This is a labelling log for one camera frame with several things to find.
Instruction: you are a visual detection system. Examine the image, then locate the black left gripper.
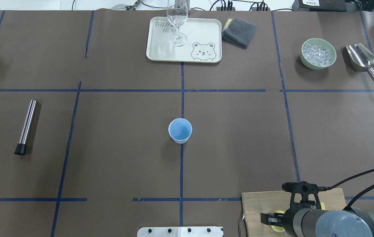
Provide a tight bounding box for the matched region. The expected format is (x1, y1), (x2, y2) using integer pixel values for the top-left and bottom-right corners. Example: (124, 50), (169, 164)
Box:
(261, 213), (289, 231)

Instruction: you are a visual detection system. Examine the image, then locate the steel muddler black tip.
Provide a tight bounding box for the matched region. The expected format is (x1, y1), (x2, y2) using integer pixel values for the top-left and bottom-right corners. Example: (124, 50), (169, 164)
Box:
(14, 99), (37, 155)

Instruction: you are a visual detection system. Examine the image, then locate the yellow lemon slice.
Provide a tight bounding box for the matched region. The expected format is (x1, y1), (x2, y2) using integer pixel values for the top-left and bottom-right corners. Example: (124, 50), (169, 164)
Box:
(271, 210), (286, 233)

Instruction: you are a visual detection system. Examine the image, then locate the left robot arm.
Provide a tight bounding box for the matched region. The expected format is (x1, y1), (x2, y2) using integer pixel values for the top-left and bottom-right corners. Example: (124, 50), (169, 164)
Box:
(260, 208), (374, 237)

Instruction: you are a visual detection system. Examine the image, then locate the light blue plastic cup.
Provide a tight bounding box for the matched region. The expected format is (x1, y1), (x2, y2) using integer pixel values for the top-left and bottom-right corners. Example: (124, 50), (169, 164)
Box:
(168, 118), (192, 144)

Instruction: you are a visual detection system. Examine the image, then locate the bamboo cutting board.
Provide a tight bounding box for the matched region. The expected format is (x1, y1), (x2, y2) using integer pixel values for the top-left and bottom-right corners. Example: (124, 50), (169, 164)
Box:
(241, 188), (346, 237)

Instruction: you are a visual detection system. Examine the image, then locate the green bowl of ice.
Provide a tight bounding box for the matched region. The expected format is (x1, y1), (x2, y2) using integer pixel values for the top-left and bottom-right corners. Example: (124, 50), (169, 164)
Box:
(300, 39), (336, 69)

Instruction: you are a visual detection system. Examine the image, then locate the steel ice scoop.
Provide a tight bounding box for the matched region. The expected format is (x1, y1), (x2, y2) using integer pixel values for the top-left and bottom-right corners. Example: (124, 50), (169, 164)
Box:
(345, 43), (374, 82)

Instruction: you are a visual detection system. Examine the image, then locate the beige bear serving tray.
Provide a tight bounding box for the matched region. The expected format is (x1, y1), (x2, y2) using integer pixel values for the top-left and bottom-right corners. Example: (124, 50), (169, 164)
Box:
(146, 16), (222, 63)

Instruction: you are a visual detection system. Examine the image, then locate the dark grey folded cloth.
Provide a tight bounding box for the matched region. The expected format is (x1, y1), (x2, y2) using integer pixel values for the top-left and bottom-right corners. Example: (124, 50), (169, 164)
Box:
(221, 18), (257, 49)

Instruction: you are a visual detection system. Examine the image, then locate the black power strip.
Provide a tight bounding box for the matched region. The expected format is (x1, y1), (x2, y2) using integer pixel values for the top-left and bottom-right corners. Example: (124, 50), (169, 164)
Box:
(210, 0), (270, 12)

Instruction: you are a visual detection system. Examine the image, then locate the clear wine glass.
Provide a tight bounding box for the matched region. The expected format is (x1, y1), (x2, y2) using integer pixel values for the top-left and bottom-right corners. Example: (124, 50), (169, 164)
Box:
(167, 0), (188, 47)

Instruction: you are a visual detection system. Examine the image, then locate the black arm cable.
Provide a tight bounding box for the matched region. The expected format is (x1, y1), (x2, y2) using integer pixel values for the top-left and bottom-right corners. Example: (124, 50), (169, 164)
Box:
(317, 166), (374, 211)

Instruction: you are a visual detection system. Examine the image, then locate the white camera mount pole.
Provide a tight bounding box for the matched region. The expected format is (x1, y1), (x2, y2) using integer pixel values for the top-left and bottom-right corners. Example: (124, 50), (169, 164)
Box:
(137, 226), (224, 237)

